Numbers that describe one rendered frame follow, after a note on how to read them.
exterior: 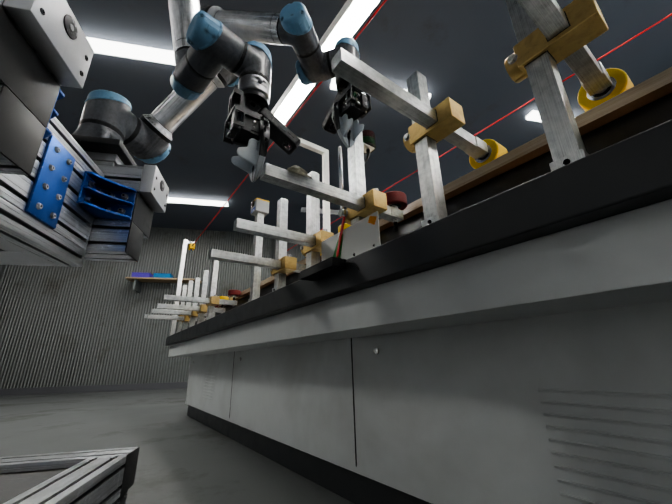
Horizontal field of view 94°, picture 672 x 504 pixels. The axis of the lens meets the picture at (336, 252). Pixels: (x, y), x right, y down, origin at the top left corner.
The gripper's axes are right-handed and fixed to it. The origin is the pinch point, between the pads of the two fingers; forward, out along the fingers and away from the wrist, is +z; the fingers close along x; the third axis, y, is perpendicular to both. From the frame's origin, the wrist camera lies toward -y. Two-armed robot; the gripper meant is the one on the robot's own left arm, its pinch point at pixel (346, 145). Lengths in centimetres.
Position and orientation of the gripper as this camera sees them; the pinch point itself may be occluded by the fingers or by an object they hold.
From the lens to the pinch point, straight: 91.9
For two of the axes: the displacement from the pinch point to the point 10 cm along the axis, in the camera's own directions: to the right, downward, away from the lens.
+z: 0.3, 9.4, -3.3
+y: 5.8, -2.8, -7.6
